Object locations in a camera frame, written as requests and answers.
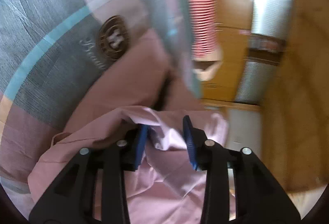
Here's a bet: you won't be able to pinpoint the plaid pink grey bedspread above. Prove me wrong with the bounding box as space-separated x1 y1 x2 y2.
1 0 200 218

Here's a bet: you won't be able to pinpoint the plush doll striped shirt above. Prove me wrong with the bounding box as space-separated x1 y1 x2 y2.
189 0 223 81

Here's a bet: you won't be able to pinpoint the pink coat with black trim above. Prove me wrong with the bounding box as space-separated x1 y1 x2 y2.
28 29 228 223

